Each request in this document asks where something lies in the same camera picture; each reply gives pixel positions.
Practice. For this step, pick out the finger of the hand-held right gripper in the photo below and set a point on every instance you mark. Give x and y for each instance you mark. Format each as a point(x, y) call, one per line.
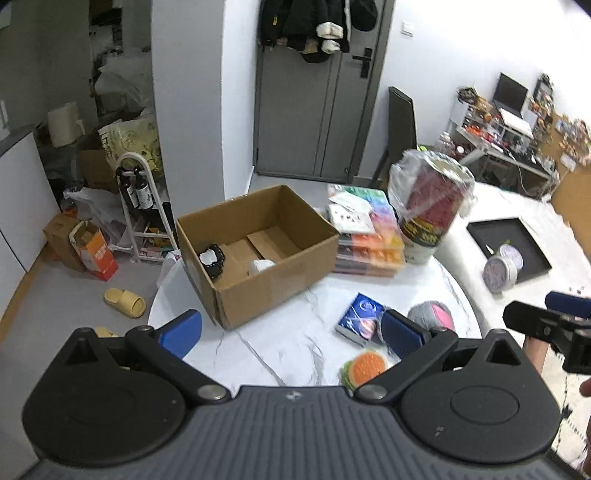
point(531, 321)
point(570, 303)

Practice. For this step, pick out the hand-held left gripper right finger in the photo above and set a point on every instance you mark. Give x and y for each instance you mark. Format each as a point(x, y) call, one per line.
point(400, 336)

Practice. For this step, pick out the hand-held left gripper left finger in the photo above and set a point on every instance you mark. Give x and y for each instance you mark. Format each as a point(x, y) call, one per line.
point(181, 331)

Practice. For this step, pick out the grey plush toy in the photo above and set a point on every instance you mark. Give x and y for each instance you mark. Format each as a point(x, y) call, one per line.
point(431, 316)

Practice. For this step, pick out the blue tissue packet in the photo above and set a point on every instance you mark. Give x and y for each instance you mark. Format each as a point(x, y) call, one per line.
point(362, 318)

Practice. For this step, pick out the burger squishy toy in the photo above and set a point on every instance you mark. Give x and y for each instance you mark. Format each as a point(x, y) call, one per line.
point(364, 367)

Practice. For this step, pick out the white soft item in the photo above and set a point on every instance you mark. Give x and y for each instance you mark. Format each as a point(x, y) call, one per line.
point(261, 267)

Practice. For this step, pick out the person's right hand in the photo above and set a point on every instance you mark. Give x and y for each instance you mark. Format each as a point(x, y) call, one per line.
point(535, 353)

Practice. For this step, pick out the yellow slipper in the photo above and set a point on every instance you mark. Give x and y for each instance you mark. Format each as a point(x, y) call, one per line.
point(105, 331)
point(123, 302)

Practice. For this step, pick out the white fluffy cloth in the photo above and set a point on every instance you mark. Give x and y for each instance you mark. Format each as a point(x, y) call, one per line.
point(568, 235)

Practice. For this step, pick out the black tray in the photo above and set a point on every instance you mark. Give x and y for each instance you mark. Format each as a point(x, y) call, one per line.
point(521, 240)

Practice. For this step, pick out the stack of colourful bead organizers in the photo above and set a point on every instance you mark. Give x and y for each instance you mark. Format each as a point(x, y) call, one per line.
point(374, 244)

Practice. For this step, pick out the white metal rack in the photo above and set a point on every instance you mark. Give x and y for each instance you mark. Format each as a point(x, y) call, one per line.
point(147, 221)

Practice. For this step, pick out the orange carton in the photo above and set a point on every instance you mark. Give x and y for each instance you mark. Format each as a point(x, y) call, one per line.
point(94, 254)

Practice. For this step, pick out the cork board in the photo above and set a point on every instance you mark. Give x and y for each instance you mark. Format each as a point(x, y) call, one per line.
point(572, 184)

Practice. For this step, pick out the white card packet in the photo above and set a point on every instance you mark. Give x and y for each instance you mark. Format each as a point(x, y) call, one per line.
point(348, 216)

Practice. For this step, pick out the red bucket with plastic bag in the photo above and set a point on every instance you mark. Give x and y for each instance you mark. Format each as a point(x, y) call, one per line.
point(429, 203)

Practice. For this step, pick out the dark bottle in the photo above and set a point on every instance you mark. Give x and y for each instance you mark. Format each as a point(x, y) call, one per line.
point(144, 190)
point(125, 187)

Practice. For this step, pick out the white plastic bag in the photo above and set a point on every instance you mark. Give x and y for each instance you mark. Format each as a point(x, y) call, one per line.
point(99, 205)

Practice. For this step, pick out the small brown cardboard box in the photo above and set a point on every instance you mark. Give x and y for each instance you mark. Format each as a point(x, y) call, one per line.
point(57, 237)

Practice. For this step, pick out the cluttered white desk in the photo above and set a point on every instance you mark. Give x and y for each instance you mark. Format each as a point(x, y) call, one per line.
point(503, 150)

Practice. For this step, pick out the row of small figurines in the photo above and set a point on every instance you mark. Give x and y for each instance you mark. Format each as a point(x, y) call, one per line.
point(570, 131)

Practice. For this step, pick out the yellow printed bag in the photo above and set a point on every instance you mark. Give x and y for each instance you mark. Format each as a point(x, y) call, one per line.
point(131, 143)

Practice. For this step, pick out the dark chair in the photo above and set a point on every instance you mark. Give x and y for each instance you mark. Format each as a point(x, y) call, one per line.
point(399, 129)

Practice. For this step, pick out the white cabinet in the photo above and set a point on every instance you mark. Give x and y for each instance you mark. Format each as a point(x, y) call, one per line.
point(18, 203)

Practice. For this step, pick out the black laptop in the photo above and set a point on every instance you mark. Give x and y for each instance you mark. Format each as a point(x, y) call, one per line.
point(511, 101)

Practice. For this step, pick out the paper towel roll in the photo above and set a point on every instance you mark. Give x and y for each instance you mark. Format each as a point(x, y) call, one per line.
point(64, 123)

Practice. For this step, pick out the grey door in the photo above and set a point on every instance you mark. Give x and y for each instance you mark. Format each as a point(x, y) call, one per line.
point(295, 115)

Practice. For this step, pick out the black hanging jacket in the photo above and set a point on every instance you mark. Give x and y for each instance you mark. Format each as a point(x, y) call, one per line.
point(300, 27)

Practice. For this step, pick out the white light switch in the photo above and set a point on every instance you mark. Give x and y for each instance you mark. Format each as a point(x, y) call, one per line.
point(407, 28)

